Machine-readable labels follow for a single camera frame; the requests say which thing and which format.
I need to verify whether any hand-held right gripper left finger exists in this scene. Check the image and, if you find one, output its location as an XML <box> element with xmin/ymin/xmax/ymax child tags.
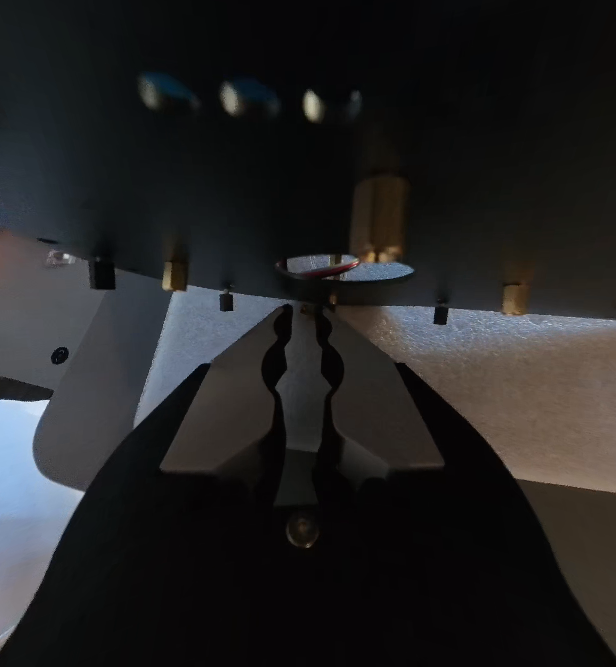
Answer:
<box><xmin>160</xmin><ymin>305</ymin><xmax>294</xmax><ymax>506</ymax></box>

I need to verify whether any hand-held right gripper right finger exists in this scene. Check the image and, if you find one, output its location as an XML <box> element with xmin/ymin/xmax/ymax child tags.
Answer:
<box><xmin>313</xmin><ymin>312</ymin><xmax>445</xmax><ymax>502</ymax></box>

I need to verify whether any blue black toy robot arm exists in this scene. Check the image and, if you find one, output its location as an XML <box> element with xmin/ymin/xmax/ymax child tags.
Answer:
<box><xmin>0</xmin><ymin>0</ymin><xmax>616</xmax><ymax>327</ymax></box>

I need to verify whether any dark grey desk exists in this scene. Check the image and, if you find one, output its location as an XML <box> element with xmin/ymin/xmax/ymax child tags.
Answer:
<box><xmin>33</xmin><ymin>271</ymin><xmax>616</xmax><ymax>667</ymax></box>

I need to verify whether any grey foam mat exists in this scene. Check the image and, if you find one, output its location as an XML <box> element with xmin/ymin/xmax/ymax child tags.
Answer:
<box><xmin>133</xmin><ymin>254</ymin><xmax>616</xmax><ymax>497</ymax></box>

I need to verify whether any white red servo cable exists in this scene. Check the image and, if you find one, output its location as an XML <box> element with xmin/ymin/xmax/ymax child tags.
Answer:
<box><xmin>275</xmin><ymin>254</ymin><xmax>362</xmax><ymax>282</ymax></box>

